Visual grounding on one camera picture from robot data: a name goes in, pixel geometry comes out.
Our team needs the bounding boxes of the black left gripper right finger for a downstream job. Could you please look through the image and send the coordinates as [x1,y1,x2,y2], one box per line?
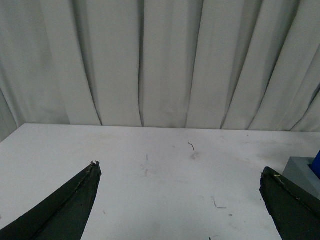
[259,166,320,240]

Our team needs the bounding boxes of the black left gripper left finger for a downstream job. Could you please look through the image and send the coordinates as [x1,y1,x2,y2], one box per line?
[0,161,102,240]

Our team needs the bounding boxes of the blue block with knob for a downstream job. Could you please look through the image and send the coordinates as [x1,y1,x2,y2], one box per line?
[309,151,320,179]

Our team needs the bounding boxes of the gray cube base with hole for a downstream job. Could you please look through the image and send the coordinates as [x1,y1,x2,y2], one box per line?
[282,156,320,198]

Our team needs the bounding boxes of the white pleated curtain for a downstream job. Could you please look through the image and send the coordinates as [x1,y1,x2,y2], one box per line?
[0,0,320,140]

